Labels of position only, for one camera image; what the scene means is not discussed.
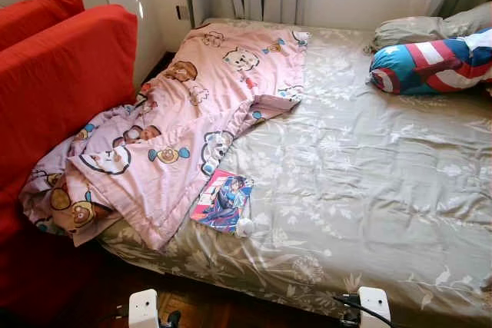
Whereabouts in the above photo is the anime cover comic book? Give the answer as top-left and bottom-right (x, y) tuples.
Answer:
(190, 168), (254, 235)

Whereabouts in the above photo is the pink cartoon print blanket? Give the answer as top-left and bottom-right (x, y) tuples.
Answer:
(19, 25), (311, 252)

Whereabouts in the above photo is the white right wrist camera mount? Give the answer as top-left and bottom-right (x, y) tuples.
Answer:
(358, 287), (393, 328)

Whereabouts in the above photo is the red white blue bolster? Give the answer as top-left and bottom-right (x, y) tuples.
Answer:
(369, 28), (492, 97)

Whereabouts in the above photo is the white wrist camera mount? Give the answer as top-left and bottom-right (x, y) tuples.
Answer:
(128, 290), (160, 328)
(358, 287), (393, 328)

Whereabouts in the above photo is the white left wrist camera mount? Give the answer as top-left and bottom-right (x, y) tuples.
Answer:
(128, 290), (160, 328)

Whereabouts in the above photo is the thick red cushion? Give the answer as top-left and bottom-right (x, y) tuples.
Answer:
(0, 0), (85, 51)
(0, 4), (139, 321)

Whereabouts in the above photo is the grey floral bedspread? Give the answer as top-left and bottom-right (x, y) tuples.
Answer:
(96, 19), (492, 321)

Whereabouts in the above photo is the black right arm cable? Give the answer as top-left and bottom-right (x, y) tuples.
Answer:
(331, 293), (394, 328)

